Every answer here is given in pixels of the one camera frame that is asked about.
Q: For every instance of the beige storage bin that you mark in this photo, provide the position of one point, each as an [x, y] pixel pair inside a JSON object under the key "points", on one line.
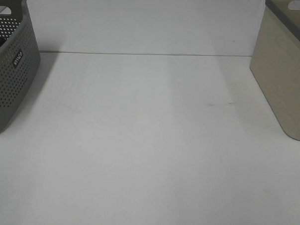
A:
{"points": [[275, 63]]}

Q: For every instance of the grey perforated plastic basket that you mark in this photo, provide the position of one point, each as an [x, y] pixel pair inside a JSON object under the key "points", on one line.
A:
{"points": [[19, 58]]}

